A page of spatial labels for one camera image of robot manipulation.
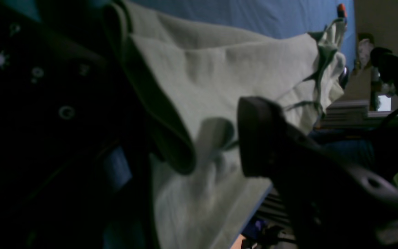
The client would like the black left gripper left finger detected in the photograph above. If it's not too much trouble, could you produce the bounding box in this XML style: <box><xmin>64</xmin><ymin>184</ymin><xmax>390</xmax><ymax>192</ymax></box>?
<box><xmin>0</xmin><ymin>135</ymin><xmax>158</xmax><ymax>249</ymax></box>

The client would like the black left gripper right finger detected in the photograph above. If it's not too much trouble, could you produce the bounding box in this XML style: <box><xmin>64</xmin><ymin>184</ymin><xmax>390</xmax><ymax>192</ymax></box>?
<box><xmin>237</xmin><ymin>97</ymin><xmax>398</xmax><ymax>249</ymax></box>

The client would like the light green T-shirt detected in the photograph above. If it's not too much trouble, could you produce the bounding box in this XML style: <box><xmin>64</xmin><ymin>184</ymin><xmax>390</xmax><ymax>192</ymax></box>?
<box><xmin>103</xmin><ymin>0</ymin><xmax>346</xmax><ymax>249</ymax></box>

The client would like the black remote control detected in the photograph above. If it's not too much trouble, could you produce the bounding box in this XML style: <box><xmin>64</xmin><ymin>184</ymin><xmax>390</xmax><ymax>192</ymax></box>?
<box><xmin>0</xmin><ymin>3</ymin><xmax>136</xmax><ymax>202</ymax></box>

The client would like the blue table cloth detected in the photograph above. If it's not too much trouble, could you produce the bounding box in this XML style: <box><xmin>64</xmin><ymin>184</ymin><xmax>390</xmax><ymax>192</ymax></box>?
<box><xmin>0</xmin><ymin>0</ymin><xmax>356</xmax><ymax>69</ymax></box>

